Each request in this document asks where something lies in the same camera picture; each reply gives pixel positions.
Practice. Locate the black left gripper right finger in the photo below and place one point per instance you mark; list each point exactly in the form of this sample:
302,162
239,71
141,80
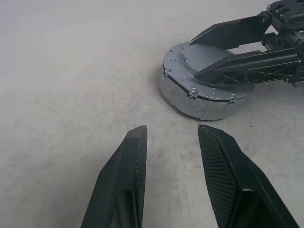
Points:
235,185

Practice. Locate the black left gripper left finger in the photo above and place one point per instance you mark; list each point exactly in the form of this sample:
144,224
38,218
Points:
126,180

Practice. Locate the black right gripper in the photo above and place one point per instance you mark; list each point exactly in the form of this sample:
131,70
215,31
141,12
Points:
289,19

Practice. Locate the grey toothed gear ring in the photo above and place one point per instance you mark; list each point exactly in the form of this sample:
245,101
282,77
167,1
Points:
197,54

